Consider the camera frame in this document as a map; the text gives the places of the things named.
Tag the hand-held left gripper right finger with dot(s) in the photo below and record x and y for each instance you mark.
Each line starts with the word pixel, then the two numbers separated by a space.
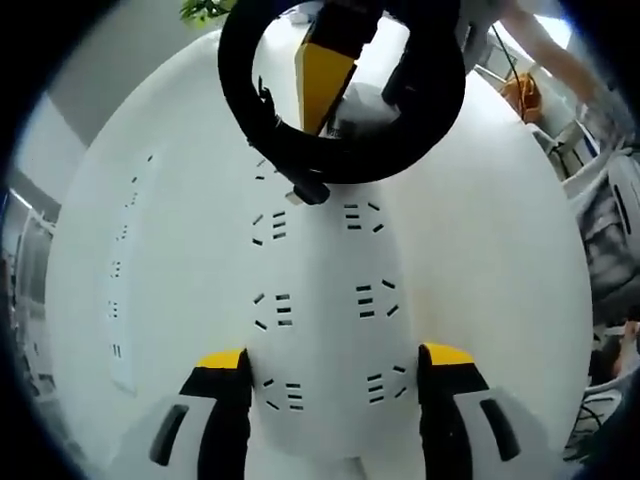
pixel 445 430

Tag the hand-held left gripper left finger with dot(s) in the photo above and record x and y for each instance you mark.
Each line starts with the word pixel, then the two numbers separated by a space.
pixel 225 430

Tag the grey office chair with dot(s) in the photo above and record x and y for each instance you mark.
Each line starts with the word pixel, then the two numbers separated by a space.
pixel 610 225

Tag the white power strip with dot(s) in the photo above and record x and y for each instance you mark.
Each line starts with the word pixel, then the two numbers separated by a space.
pixel 325 340
pixel 125 300

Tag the white desk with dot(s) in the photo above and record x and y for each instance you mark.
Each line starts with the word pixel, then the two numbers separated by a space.
pixel 480 250

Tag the green potted plant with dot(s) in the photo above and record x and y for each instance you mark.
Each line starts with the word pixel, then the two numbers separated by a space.
pixel 205 9

